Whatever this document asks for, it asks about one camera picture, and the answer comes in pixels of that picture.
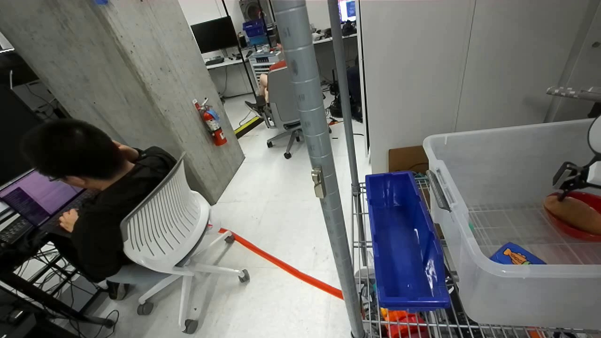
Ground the grey office chair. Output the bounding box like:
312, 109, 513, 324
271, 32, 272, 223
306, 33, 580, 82
265, 62, 338, 161

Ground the small cardboard box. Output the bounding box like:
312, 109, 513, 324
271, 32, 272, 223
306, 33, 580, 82
387, 142, 432, 174

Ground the black background monitor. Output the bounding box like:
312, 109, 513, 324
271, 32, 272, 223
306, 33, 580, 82
190, 13, 240, 56

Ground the blue card with orange print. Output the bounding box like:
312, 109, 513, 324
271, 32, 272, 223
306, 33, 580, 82
488, 240, 549, 266

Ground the galvanised metal pole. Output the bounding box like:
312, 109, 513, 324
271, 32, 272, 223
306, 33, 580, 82
269, 0, 366, 338

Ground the orange floor tape strip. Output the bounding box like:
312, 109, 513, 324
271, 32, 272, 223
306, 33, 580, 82
216, 225, 346, 302

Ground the clear box with orange contents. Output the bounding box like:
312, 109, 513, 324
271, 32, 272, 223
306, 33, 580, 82
378, 306, 432, 338

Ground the thin metal pole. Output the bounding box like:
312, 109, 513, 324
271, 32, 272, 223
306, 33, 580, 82
327, 0, 372, 251

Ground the clear plastic tub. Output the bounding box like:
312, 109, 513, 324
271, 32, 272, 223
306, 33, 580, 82
421, 116, 601, 334

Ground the red fire extinguisher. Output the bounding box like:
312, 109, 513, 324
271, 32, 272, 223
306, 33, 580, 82
194, 95, 229, 148

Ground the white office chair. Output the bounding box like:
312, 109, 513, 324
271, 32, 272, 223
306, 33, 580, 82
102, 155, 252, 336

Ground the person in black shirt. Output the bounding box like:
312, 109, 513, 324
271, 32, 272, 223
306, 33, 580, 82
19, 118, 180, 285

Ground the brown bread loaf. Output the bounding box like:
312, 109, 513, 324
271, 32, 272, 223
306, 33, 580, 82
543, 191, 601, 236

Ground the red bowl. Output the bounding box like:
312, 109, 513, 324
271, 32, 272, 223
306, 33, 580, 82
543, 187, 601, 244

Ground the black desk frame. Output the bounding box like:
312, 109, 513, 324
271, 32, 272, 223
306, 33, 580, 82
0, 223, 120, 338

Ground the purple laptop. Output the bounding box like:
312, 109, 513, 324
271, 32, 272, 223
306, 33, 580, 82
0, 167, 86, 229

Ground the white background desk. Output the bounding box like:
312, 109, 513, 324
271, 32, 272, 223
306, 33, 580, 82
205, 30, 361, 101

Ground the metal wire cart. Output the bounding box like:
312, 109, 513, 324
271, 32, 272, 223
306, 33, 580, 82
348, 170, 601, 338

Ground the black keyboard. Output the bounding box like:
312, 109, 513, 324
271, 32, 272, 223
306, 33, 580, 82
0, 201, 38, 247

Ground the grey concrete column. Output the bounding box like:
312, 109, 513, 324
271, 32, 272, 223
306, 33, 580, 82
0, 0, 248, 206

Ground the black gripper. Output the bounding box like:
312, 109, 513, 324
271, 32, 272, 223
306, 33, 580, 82
552, 155, 601, 202

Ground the blue plastic bin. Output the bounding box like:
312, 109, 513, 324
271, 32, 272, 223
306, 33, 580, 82
364, 170, 453, 313

